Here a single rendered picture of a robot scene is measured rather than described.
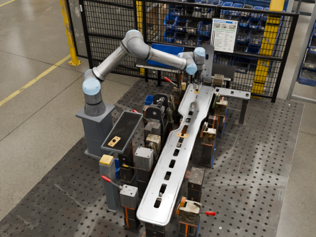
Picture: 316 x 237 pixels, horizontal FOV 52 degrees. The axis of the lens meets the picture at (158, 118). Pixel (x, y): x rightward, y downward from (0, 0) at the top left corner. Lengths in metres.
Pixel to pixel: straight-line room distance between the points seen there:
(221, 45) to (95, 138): 1.37
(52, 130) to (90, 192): 1.78
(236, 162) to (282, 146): 0.44
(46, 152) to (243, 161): 2.15
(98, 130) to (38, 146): 1.61
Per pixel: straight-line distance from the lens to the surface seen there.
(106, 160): 1.86
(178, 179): 1.95
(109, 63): 2.24
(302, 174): 3.60
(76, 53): 5.12
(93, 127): 2.31
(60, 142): 3.80
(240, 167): 2.49
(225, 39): 2.91
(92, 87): 2.17
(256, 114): 3.01
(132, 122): 2.09
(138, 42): 2.09
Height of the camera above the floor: 2.50
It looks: 39 degrees down
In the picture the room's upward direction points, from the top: 1 degrees counter-clockwise
